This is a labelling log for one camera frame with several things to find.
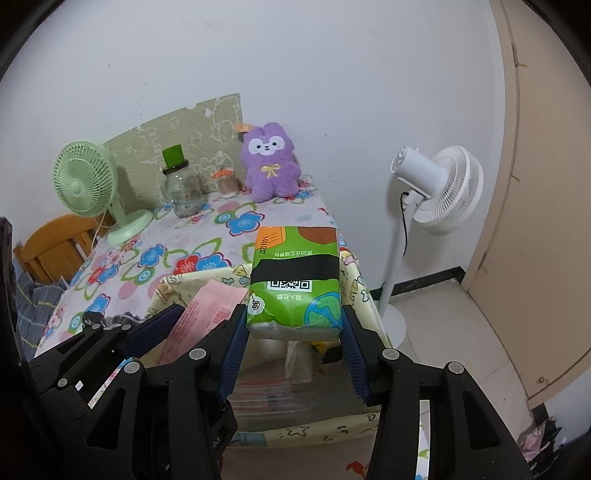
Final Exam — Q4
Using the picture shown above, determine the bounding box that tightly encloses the clear plastic package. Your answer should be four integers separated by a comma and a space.
229, 338, 369, 431

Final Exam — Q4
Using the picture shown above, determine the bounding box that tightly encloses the white standing fan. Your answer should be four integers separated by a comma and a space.
377, 145, 485, 348

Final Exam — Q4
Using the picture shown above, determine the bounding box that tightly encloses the cotton swab jar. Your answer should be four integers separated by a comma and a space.
212, 167, 239, 198

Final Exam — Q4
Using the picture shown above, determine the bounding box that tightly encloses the purple plush bunny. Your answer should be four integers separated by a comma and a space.
240, 122, 301, 203

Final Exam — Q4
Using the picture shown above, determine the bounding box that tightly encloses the pink paper packet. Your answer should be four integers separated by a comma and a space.
155, 280, 249, 366

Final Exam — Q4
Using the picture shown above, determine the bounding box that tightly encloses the grey plaid bedding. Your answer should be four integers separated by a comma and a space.
13, 262, 68, 361

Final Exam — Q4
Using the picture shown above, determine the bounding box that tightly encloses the green tissue pack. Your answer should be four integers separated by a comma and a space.
246, 226, 342, 342

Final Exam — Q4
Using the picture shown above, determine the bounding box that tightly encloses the green patterned wall sheet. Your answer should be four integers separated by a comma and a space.
105, 93, 245, 203

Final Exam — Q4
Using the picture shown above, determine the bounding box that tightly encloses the green cup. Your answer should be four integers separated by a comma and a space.
161, 144, 185, 169

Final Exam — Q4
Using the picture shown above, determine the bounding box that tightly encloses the beige door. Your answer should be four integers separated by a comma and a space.
464, 1, 590, 406

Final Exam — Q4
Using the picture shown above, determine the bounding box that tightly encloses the white yellow soft item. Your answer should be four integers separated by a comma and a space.
284, 341, 344, 385

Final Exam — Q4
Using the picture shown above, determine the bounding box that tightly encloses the glass mason jar mug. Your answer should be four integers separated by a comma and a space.
160, 161, 204, 218

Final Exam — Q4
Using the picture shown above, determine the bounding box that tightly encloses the floral tablecloth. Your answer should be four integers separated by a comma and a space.
36, 177, 335, 354

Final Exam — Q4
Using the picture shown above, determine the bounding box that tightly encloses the green desk fan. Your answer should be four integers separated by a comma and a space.
53, 141, 153, 245

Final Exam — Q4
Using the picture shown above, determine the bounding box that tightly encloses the yellow fabric storage basket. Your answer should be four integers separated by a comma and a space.
145, 251, 385, 449

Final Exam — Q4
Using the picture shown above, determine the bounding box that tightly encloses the wooden bed headboard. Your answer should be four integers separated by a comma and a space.
13, 213, 114, 284

